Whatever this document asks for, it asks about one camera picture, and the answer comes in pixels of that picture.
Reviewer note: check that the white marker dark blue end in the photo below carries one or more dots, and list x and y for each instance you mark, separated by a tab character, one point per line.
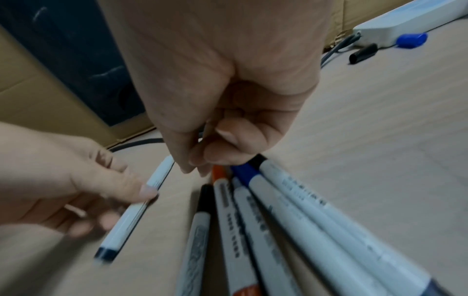
126	222

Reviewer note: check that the person's left hand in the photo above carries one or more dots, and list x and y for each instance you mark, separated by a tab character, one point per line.
55	179

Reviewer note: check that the loose blue marker cap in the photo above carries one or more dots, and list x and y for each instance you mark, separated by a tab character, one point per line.
412	40

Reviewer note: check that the orange cap marker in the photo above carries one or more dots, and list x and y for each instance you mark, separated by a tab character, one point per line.
234	231

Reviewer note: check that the white power strip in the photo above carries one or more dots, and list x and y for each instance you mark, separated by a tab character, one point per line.
402	20

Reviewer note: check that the thick black cap marker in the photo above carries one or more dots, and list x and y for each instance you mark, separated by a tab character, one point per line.
329	219

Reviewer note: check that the person's right hand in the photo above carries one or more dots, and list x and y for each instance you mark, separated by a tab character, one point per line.
219	57

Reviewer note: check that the loose black marker cap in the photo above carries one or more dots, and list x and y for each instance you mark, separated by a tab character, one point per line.
362	53

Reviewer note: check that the slim black cap marker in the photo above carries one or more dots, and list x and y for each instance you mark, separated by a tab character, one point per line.
197	240

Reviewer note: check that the brown cardboard box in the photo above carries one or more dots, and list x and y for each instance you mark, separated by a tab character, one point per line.
40	95

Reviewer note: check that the blue cap marker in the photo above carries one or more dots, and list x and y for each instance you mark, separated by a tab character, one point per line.
292	228

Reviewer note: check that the black panel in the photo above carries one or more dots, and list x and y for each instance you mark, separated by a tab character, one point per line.
73	52

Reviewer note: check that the grey cap marker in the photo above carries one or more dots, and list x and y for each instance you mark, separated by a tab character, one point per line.
267	240

